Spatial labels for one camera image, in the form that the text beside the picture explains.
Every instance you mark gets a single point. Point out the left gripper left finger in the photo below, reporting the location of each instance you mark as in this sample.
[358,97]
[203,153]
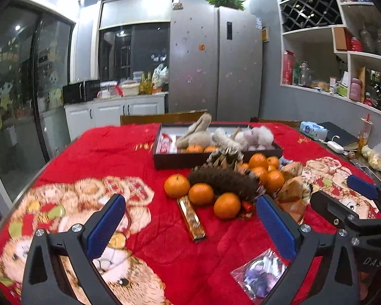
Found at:
[45,281]

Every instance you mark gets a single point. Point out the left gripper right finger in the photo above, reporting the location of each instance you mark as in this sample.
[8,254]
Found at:
[300,244]

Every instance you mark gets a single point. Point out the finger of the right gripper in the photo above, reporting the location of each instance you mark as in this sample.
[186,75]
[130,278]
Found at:
[370,191]
[331,209]

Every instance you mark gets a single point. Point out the white pink fluffy hair claw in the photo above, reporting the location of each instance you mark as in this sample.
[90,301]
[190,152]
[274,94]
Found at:
[255,139]

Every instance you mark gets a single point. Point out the black white fuzzy hair clip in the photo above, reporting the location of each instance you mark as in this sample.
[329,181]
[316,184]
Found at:
[224,142]

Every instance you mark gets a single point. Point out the large orange mandarin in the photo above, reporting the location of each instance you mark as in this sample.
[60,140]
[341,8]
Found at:
[210,149]

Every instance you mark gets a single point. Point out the red clear plastic toy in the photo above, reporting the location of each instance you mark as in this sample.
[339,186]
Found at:
[166,144]

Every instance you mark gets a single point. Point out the white charger adapter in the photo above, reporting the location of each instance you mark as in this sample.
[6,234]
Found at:
[333,145]

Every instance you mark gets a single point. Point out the blue white scrunchie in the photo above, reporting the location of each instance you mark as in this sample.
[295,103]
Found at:
[284,161]

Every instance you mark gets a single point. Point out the clear plastic bag packet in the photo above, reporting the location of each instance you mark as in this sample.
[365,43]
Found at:
[259,276]

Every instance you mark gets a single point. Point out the blue tissue pack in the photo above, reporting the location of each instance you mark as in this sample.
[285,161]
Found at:
[313,130]

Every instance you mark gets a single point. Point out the wooden chair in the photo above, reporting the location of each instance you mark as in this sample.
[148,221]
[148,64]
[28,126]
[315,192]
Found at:
[176,117]
[290,123]

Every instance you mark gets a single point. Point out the brown white frilly scrunchie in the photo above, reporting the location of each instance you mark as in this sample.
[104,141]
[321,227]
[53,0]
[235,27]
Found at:
[224,159]

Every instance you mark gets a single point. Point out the gold wrapped candy bar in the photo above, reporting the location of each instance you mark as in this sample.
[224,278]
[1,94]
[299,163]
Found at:
[192,221]

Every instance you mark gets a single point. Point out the red blanket with bears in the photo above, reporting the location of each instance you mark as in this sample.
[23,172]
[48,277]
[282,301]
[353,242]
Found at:
[151,258]

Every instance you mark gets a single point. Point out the beige fluffy hair claw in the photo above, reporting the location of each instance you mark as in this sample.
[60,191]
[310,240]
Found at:
[197,134]

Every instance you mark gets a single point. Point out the mandarin orange left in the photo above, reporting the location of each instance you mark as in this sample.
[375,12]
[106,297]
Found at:
[176,186]

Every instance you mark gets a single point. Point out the white kitchen cabinet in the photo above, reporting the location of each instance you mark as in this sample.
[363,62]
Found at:
[99,113]

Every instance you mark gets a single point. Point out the black microwave oven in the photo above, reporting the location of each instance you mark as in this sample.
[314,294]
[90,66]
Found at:
[80,92]

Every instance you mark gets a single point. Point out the silver double door refrigerator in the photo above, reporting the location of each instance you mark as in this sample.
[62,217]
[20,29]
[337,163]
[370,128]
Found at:
[215,62]

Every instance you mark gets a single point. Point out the glass sliding door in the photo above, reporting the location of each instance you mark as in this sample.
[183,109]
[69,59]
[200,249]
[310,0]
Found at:
[34,68]

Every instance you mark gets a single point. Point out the white wall shelf unit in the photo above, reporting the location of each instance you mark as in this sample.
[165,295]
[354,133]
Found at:
[332,58]

